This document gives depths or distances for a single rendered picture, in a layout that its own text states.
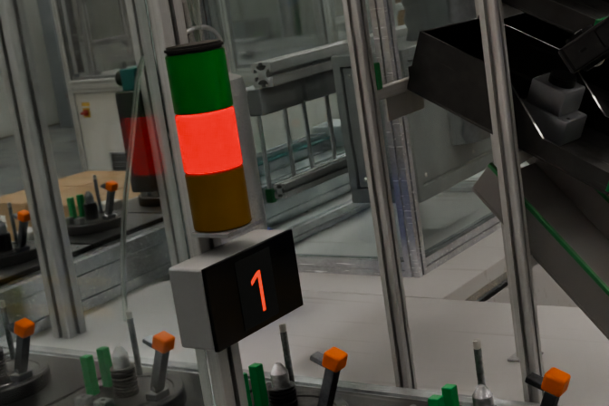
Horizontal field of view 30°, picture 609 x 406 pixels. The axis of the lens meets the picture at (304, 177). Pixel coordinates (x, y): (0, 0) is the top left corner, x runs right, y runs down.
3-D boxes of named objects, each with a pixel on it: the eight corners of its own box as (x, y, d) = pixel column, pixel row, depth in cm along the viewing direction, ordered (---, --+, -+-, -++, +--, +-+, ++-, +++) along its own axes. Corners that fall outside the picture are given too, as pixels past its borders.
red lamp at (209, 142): (255, 160, 96) (246, 103, 96) (217, 174, 93) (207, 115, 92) (209, 161, 99) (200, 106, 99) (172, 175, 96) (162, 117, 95)
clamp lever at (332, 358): (336, 412, 121) (349, 352, 118) (325, 420, 120) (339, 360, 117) (309, 398, 123) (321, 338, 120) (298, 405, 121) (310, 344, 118)
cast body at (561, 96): (581, 138, 129) (598, 82, 126) (560, 147, 126) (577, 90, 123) (521, 108, 134) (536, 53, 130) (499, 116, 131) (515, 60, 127)
